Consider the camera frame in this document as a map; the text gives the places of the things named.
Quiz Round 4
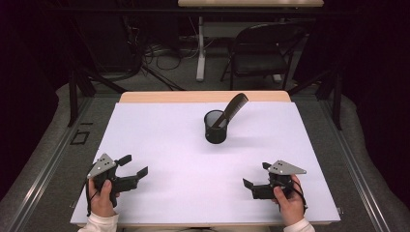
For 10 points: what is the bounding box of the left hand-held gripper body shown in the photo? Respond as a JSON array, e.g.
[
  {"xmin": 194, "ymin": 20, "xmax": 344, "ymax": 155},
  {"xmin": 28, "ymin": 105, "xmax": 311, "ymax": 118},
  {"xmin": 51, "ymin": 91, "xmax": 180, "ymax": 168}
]
[{"xmin": 86, "ymin": 153, "xmax": 140, "ymax": 209}]

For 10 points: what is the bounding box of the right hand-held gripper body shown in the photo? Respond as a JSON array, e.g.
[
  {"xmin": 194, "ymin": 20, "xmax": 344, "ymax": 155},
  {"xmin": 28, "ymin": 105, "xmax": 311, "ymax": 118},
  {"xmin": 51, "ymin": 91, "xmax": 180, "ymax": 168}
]
[{"xmin": 250, "ymin": 159, "xmax": 308, "ymax": 200}]

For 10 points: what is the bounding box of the black mesh pen cup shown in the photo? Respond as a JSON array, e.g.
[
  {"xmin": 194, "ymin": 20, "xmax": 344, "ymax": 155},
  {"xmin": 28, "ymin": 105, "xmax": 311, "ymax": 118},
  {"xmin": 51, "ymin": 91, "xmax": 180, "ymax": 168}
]
[{"xmin": 203, "ymin": 109, "xmax": 230, "ymax": 145}]

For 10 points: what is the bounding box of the black comb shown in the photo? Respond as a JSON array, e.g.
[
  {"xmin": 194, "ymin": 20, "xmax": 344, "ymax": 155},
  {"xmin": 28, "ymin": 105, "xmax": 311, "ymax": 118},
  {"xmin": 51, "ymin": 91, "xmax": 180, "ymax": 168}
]
[{"xmin": 211, "ymin": 92, "xmax": 249, "ymax": 130}]

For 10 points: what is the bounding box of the person's left hand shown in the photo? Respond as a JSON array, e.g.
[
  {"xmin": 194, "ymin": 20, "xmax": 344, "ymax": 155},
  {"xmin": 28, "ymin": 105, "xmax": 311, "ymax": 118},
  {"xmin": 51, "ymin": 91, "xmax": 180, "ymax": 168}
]
[{"xmin": 88, "ymin": 178, "xmax": 121, "ymax": 218}]

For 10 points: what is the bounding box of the person's right hand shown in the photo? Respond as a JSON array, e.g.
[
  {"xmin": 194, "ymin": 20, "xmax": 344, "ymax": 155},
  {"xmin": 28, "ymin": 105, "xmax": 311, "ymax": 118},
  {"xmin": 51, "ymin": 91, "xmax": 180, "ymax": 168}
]
[{"xmin": 272, "ymin": 174, "xmax": 306, "ymax": 227}]

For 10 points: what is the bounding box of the white board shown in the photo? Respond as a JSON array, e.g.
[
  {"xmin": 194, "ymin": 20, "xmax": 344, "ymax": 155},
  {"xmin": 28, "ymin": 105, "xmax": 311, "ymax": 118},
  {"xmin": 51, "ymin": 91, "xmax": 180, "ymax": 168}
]
[{"xmin": 70, "ymin": 101, "xmax": 341, "ymax": 225}]

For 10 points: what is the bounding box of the black metal stand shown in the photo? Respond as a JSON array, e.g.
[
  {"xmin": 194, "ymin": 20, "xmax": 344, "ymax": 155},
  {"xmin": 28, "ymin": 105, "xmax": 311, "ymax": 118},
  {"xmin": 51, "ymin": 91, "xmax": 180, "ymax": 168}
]
[
  {"xmin": 288, "ymin": 62, "xmax": 343, "ymax": 131},
  {"xmin": 66, "ymin": 61, "xmax": 128, "ymax": 129}
]

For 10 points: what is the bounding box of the wooden table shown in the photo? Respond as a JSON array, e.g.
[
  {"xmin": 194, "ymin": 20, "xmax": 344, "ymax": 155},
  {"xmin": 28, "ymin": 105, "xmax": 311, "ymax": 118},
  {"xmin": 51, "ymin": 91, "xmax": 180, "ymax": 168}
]
[{"xmin": 119, "ymin": 90, "xmax": 292, "ymax": 104}]

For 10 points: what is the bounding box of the black folding chair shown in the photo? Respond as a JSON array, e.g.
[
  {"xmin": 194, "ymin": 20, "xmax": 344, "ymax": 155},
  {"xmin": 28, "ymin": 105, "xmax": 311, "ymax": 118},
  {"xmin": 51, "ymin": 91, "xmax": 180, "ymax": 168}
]
[{"xmin": 220, "ymin": 21, "xmax": 308, "ymax": 91}]

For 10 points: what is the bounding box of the black wrist cord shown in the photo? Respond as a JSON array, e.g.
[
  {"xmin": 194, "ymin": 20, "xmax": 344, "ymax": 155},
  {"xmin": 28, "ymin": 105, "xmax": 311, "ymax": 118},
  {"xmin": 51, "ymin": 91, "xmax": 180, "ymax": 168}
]
[
  {"xmin": 291, "ymin": 178, "xmax": 309, "ymax": 216},
  {"xmin": 84, "ymin": 179, "xmax": 99, "ymax": 218}
]

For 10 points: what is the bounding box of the metal floor rail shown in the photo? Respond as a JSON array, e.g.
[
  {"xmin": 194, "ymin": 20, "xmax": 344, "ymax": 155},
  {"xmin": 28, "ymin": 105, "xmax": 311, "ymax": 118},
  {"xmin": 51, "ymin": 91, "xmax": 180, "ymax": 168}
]
[
  {"xmin": 318, "ymin": 99, "xmax": 392, "ymax": 232},
  {"xmin": 5, "ymin": 96, "xmax": 95, "ymax": 232}
]

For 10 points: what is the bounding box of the bundle of floor cables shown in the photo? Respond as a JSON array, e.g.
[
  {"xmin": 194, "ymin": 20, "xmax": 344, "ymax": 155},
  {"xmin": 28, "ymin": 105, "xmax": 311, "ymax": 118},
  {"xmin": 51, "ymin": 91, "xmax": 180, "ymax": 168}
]
[{"xmin": 129, "ymin": 18, "xmax": 201, "ymax": 73}]

